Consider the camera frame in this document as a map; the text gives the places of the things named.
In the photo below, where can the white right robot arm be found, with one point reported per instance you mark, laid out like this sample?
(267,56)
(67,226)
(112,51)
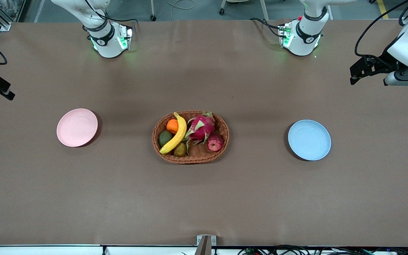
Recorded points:
(109,44)

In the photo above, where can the green avocado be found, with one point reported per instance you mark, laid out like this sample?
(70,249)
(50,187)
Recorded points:
(164,138)

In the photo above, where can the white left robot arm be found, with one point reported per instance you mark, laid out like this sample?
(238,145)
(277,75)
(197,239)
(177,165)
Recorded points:
(305,37)

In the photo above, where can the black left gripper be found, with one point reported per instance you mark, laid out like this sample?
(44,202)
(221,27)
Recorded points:
(380,64)

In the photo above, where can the yellow-green kiwi fruit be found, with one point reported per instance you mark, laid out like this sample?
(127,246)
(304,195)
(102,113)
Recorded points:
(180,150)

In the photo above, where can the red apple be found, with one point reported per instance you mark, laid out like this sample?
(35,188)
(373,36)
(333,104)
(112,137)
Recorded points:
(215,142)

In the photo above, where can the pink round plate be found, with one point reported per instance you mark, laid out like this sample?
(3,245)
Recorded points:
(77,127)

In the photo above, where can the yellow banana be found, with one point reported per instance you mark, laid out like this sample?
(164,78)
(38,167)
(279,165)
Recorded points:
(180,136)

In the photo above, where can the blue round plate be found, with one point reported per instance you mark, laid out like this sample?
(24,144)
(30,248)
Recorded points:
(309,140)

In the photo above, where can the small orange fruit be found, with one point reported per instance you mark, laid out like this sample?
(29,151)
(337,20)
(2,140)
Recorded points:
(172,126)

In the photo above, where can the metal table edge bracket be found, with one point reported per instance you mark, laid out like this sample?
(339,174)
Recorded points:
(206,244)

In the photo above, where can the pink dragon fruit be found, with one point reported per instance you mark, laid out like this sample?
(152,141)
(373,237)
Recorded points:
(200,129)

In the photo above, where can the castor wheel stand leg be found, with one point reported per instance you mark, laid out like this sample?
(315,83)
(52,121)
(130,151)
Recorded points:
(222,7)
(152,10)

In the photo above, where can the brown wicker basket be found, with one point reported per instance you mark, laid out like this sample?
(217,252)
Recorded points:
(197,154)

